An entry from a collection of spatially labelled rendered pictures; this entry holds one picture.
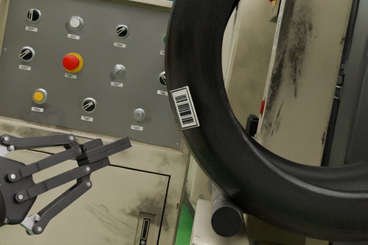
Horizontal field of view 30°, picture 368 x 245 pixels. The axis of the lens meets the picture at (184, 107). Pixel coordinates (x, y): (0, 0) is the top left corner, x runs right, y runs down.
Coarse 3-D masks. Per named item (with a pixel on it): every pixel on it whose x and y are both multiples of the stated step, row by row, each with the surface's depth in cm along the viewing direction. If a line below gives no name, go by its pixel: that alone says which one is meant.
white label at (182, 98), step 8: (184, 88) 99; (176, 96) 101; (184, 96) 100; (176, 104) 101; (184, 104) 100; (192, 104) 99; (176, 112) 102; (184, 112) 100; (192, 112) 99; (184, 120) 101; (192, 120) 99; (184, 128) 101
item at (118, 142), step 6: (120, 138) 92; (126, 138) 91; (108, 144) 89; (114, 144) 90; (120, 144) 90; (90, 150) 88; (96, 150) 88; (102, 150) 88; (78, 156) 88; (84, 156) 87; (90, 156) 87
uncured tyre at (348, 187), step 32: (192, 0) 99; (224, 0) 97; (192, 32) 98; (224, 32) 124; (192, 64) 98; (192, 96) 99; (224, 96) 98; (192, 128) 101; (224, 128) 98; (224, 160) 99; (256, 160) 98; (288, 160) 126; (224, 192) 104; (256, 192) 99; (288, 192) 98; (320, 192) 98; (352, 192) 98; (288, 224) 101; (320, 224) 99; (352, 224) 98
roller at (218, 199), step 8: (216, 192) 115; (216, 200) 108; (224, 200) 105; (216, 208) 101; (224, 208) 100; (232, 208) 100; (216, 216) 100; (224, 216) 99; (232, 216) 99; (240, 216) 100; (216, 224) 100; (224, 224) 100; (232, 224) 99; (240, 224) 100; (216, 232) 100; (224, 232) 100; (232, 232) 100
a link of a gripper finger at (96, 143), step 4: (92, 140) 89; (96, 140) 89; (100, 140) 89; (64, 144) 87; (68, 144) 86; (72, 144) 87; (76, 144) 87; (80, 144) 88; (84, 144) 88; (88, 144) 88; (92, 144) 89; (96, 144) 89; (100, 144) 89; (68, 148) 87; (88, 148) 88; (92, 148) 88
